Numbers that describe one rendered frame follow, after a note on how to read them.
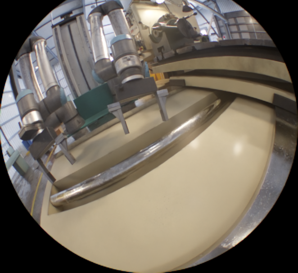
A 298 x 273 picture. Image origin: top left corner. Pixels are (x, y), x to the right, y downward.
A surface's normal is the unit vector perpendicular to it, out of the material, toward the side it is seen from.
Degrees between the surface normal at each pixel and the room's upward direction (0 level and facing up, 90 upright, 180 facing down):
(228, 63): 90
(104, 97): 90
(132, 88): 66
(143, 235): 0
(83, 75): 90
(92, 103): 90
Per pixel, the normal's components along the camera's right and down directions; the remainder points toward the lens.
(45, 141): 0.38, -0.07
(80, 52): 0.45, 0.33
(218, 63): -0.84, 0.47
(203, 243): -0.29, -0.82
